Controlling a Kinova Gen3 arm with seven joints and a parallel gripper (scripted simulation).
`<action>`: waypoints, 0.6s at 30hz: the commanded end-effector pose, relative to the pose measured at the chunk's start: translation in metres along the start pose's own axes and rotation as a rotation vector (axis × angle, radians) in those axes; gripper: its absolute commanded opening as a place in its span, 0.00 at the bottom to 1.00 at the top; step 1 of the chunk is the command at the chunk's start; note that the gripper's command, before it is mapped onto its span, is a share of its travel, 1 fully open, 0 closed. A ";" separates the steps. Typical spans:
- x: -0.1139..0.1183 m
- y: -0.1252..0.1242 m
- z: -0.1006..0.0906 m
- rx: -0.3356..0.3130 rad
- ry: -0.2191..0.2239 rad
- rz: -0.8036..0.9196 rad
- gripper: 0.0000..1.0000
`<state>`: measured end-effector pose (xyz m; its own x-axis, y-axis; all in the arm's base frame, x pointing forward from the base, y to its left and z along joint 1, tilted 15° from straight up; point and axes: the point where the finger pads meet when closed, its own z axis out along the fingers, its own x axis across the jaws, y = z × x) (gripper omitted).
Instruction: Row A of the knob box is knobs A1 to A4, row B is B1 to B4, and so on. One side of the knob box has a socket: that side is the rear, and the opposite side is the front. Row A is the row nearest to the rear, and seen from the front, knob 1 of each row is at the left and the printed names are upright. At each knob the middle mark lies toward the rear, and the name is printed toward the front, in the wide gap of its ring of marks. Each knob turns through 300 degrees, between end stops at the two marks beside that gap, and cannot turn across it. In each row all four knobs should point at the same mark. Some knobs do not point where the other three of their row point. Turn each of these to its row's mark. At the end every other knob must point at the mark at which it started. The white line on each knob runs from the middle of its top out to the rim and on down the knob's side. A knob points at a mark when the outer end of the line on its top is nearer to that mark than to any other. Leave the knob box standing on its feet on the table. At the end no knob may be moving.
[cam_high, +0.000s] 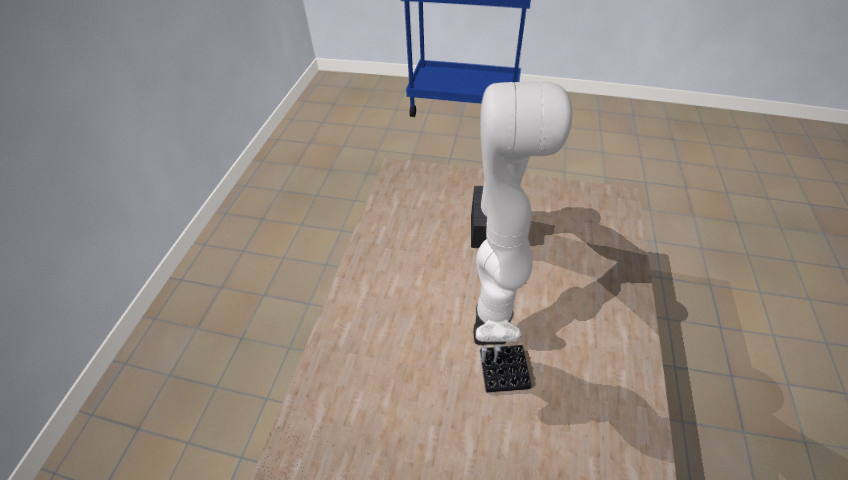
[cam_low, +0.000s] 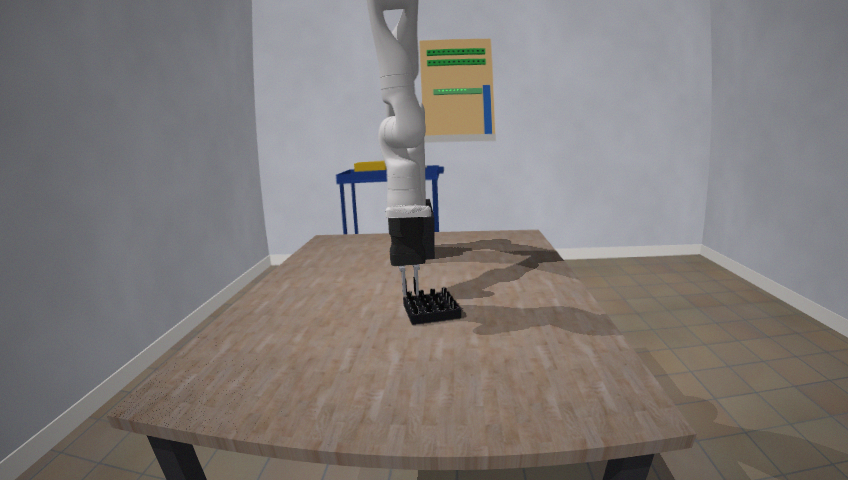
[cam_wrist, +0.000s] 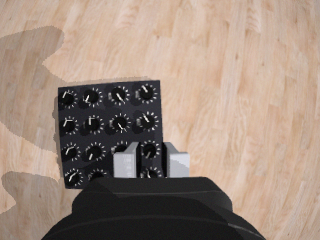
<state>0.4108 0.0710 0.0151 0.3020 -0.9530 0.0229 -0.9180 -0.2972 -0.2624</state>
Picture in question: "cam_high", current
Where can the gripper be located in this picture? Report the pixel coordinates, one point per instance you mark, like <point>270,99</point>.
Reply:
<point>493,328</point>

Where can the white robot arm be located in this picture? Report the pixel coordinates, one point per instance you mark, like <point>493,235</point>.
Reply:
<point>525,118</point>

